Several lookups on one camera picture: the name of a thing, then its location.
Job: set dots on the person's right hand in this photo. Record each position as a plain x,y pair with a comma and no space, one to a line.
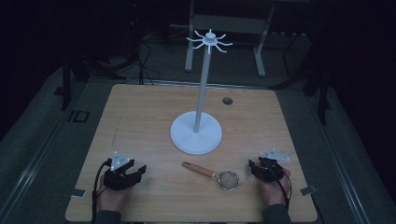
274,191

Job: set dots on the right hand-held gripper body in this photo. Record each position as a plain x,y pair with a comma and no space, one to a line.
271,169

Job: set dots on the white metal desk frame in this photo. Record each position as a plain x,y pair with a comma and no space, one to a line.
230,23

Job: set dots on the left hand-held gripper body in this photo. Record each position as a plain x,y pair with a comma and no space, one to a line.
116,180

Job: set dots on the white hook stand rack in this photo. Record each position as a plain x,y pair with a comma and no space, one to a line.
199,130

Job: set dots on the person's left hand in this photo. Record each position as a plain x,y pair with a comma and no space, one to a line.
112,199

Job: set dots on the black metal stand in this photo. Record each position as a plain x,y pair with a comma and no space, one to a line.
314,81
74,71

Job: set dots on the small metal table clip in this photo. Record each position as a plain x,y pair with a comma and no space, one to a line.
78,193
308,190

